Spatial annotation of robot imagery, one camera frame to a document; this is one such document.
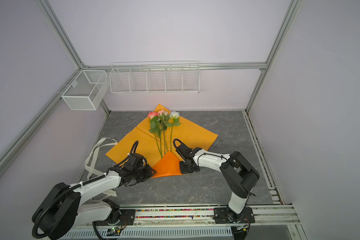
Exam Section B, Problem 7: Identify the white fake rose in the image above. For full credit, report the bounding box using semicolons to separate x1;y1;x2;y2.
166;111;181;152

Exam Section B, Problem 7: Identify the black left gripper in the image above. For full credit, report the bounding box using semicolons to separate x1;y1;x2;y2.
132;163;157;183

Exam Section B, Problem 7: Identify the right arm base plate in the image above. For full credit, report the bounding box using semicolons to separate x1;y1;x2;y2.
213;206;255;224

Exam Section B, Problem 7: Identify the orange yellow wrapping paper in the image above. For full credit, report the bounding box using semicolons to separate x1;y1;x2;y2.
106;117;218;178

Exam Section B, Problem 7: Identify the small white mesh basket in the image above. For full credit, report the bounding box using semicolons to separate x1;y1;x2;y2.
62;70;110;111

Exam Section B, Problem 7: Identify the cream printed ribbon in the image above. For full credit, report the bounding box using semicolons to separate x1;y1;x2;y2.
83;137;118;199

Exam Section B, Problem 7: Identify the pink fake rose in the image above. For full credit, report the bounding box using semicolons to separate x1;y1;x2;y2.
148;112;163;158

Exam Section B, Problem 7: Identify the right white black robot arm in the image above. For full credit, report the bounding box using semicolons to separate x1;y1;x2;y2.
173;139;260;222

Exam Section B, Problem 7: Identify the long white wire basket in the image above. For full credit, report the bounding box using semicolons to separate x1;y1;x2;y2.
109;61;201;94

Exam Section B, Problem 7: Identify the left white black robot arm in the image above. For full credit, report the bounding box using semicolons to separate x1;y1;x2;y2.
32;141;157;240

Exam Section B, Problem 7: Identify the aluminium mounting rail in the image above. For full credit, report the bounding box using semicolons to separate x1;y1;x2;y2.
47;203;301;229

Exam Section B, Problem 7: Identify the white vent grille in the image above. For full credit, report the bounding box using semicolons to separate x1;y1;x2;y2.
59;226;233;239

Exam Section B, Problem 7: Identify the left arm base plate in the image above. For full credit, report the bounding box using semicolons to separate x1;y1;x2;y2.
95;209;136;226

